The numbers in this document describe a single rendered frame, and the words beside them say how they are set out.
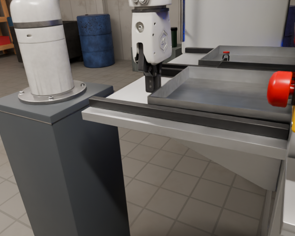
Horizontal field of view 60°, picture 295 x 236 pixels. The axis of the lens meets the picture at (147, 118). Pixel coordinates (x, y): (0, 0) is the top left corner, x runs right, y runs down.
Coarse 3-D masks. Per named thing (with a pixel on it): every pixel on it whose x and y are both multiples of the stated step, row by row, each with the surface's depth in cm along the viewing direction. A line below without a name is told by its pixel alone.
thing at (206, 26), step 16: (192, 0) 128; (208, 0) 126; (224, 0) 124; (240, 0) 121; (256, 0) 119; (272, 0) 117; (288, 0) 115; (192, 16) 132; (208, 16) 129; (224, 16) 127; (240, 16) 124; (256, 16) 122; (272, 16) 120; (192, 32) 135; (208, 32) 132; (224, 32) 130; (240, 32) 127; (256, 32) 125; (272, 32) 122
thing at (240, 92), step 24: (192, 72) 73; (216, 72) 70; (240, 72) 67; (264, 72) 64; (168, 96) 61; (192, 96) 60; (216, 96) 59; (240, 96) 58; (264, 96) 57; (264, 120) 43; (288, 120) 42
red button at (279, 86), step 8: (280, 72) 28; (288, 72) 28; (272, 80) 28; (280, 80) 27; (288, 80) 27; (272, 88) 28; (280, 88) 27; (288, 88) 27; (272, 96) 28; (280, 96) 27; (272, 104) 29; (280, 104) 28
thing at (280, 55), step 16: (224, 48) 99; (240, 48) 96; (256, 48) 94; (272, 48) 91; (288, 48) 89; (208, 64) 78; (224, 64) 76; (240, 64) 74; (256, 64) 72; (272, 64) 70; (288, 64) 81
